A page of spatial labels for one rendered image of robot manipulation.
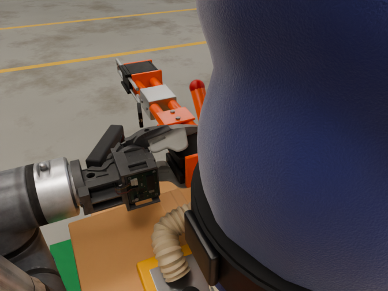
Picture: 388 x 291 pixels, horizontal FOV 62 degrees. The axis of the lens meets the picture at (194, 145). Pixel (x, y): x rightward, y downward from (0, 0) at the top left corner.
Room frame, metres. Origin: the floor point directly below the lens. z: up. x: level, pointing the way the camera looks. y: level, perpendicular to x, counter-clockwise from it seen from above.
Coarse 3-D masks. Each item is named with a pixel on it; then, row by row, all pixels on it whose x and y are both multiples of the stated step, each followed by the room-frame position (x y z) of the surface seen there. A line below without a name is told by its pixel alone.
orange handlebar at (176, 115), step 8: (136, 80) 0.70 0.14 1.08; (152, 80) 0.71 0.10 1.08; (152, 104) 0.59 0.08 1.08; (168, 104) 0.60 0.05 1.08; (176, 104) 0.58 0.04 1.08; (152, 112) 0.56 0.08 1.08; (160, 112) 0.54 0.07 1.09; (168, 112) 0.54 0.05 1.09; (176, 112) 0.54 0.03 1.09; (184, 112) 0.54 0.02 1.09; (160, 120) 0.53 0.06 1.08; (168, 120) 0.51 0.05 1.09; (176, 120) 0.51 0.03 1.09; (184, 120) 0.51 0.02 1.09; (192, 120) 0.52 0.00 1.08
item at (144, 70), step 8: (128, 64) 0.77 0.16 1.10; (136, 64) 0.77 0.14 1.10; (144, 64) 0.77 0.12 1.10; (152, 64) 0.77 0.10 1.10; (136, 72) 0.72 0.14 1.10; (144, 72) 0.72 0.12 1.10; (152, 72) 0.72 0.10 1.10; (160, 72) 0.73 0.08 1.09; (144, 80) 0.71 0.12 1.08; (160, 80) 0.73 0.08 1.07
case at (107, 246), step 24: (168, 192) 0.47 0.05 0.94; (96, 216) 0.41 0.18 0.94; (120, 216) 0.41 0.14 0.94; (144, 216) 0.41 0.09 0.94; (72, 240) 0.35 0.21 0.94; (96, 240) 0.35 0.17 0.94; (120, 240) 0.35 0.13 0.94; (144, 240) 0.35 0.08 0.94; (96, 264) 0.31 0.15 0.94; (120, 264) 0.31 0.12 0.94; (96, 288) 0.27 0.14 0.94; (120, 288) 0.27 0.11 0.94
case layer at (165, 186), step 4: (160, 184) 0.94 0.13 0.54; (164, 184) 0.94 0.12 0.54; (168, 184) 0.94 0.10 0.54; (172, 184) 0.94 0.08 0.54; (160, 188) 0.91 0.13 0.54; (164, 188) 0.91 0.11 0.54; (168, 188) 0.91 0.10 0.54; (172, 188) 0.91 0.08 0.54; (176, 188) 0.91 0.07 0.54; (160, 192) 0.89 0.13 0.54; (164, 192) 0.89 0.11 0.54; (124, 204) 0.83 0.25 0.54; (112, 208) 0.81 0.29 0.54; (96, 212) 0.79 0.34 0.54; (100, 212) 0.79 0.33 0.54
